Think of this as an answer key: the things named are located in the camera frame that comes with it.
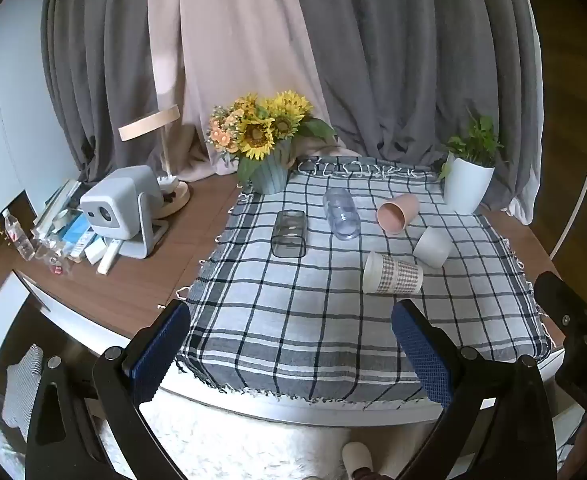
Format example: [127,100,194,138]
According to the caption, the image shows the white panel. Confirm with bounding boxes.
[0,0,82,223]

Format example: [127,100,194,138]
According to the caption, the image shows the green potted plant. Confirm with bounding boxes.
[438,109,505,181]

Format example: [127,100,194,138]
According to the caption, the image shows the sunflower bouquet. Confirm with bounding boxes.
[206,90,338,186]

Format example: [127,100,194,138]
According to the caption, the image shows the pink cup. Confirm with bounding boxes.
[376,194,420,235]

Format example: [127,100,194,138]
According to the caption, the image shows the white remote control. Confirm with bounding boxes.
[96,239,123,276]

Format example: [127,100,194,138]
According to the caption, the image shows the white slipper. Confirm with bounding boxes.
[342,441,375,480]

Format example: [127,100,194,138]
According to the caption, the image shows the clear water bottle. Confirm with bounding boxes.
[2,209,36,261]

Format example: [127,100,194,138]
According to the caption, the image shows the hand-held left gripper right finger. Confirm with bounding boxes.
[391,300,558,480]

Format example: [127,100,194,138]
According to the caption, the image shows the white plant pot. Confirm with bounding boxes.
[443,152,495,215]

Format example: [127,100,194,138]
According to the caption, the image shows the pink curtain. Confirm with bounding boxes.
[148,0,363,184]

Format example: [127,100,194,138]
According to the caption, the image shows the plaid tablecloth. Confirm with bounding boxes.
[176,156,557,406]

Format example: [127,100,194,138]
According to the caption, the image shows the blue ribbed vase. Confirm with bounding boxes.
[248,141,292,195]

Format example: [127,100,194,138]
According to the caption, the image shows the checkered paper cup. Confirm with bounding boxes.
[362,251,425,295]

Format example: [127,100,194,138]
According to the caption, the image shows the white cup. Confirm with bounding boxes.
[413,226,453,269]

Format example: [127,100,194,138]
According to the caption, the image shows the grey curtain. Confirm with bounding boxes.
[40,0,187,184]
[288,0,545,225]

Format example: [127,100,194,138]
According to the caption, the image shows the clear plastic cup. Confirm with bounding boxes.
[322,187,361,240]

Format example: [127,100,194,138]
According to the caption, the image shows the striped star cushion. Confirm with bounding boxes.
[1,343,45,432]

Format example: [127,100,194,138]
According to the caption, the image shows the grey projector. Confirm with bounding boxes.
[80,165,170,259]

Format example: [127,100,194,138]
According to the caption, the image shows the white desk lamp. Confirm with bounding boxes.
[118,104,193,220]

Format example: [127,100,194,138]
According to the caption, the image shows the grey square glass cup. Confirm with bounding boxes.
[270,209,307,259]

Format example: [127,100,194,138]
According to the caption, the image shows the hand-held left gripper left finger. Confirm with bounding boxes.
[24,299,192,480]

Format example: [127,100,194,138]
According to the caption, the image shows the pile of books and boxes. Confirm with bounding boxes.
[32,179,110,264]

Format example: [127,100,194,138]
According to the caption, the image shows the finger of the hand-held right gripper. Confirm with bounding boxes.
[533,271,587,343]

